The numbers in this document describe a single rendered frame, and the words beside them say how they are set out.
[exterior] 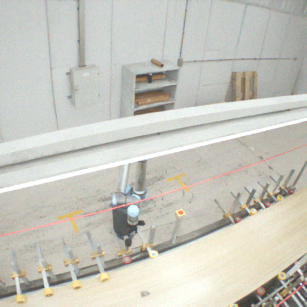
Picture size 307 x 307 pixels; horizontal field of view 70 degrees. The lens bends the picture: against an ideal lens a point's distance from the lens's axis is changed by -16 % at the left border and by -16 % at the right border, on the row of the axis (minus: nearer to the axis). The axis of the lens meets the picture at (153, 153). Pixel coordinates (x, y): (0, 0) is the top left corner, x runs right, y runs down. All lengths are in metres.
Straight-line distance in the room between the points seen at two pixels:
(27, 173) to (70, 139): 0.21
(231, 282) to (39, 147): 1.98
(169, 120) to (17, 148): 0.58
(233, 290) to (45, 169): 1.91
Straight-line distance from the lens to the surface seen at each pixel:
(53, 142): 0.89
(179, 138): 1.07
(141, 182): 2.72
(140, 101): 4.36
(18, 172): 0.95
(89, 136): 0.91
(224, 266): 2.44
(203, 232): 2.83
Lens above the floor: 2.97
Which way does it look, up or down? 39 degrees down
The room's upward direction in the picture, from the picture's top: 6 degrees clockwise
